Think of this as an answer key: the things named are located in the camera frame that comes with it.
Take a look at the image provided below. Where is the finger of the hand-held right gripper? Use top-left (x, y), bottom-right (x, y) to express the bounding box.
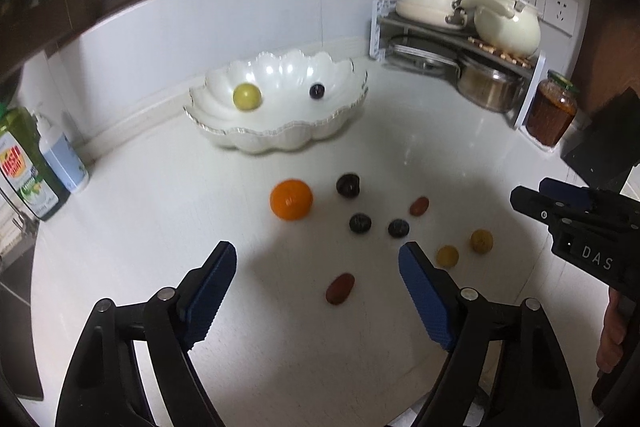
top-left (540, 178), bottom-right (596, 210)
top-left (510, 187), bottom-right (566, 224)

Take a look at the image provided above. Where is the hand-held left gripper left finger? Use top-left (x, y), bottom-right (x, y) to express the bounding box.
top-left (55, 241), bottom-right (237, 427)

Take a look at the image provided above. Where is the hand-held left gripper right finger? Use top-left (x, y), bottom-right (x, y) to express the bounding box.
top-left (398, 242), bottom-right (581, 427)

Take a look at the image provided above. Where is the small yellow fruit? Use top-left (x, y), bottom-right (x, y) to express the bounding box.
top-left (436, 245), bottom-right (460, 269)
top-left (470, 229), bottom-right (495, 254)

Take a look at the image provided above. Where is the orange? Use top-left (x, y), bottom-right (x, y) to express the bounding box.
top-left (270, 178), bottom-right (314, 222)

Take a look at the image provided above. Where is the white scalloped bowl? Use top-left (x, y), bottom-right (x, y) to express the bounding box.
top-left (183, 49), bottom-right (369, 154)

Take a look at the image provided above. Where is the person's right hand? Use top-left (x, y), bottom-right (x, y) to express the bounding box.
top-left (596, 289), bottom-right (627, 376)

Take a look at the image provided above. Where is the black stand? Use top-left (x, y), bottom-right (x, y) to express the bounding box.
top-left (560, 87), bottom-right (640, 192)

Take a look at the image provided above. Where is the glass jar of red sauce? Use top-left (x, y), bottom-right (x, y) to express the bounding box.
top-left (526, 70), bottom-right (578, 146)

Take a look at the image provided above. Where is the large red date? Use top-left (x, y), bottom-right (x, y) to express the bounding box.
top-left (325, 273), bottom-right (356, 306)

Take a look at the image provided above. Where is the white grey shelf rack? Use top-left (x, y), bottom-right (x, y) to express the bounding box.
top-left (370, 0), bottom-right (546, 128)

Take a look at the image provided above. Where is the stainless steel pot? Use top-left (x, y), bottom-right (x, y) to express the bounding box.
top-left (456, 54), bottom-right (523, 112)

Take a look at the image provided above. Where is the wooden trivet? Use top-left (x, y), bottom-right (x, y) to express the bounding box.
top-left (469, 36), bottom-right (531, 66)

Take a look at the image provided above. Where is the brown wooden board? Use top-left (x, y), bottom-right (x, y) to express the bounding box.
top-left (570, 0), bottom-right (640, 118)

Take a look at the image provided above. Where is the cream kettle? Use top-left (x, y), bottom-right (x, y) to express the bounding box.
top-left (460, 0), bottom-right (542, 58)

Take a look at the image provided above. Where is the glass pan lid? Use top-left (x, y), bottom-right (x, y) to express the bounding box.
top-left (390, 34), bottom-right (458, 75)

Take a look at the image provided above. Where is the yellow-green round fruit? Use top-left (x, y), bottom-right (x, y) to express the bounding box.
top-left (232, 82), bottom-right (262, 112)

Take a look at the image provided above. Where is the white pump bottle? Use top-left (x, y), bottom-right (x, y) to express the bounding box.
top-left (31, 109), bottom-right (90, 194)

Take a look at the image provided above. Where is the metal faucet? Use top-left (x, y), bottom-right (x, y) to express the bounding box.
top-left (0, 192), bottom-right (40, 258)

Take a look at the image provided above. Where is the green dish soap bottle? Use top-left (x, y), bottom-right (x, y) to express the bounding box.
top-left (0, 104), bottom-right (71, 222)

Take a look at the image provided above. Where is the large white wall outlet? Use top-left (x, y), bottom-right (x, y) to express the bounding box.
top-left (542, 0), bottom-right (578, 35)

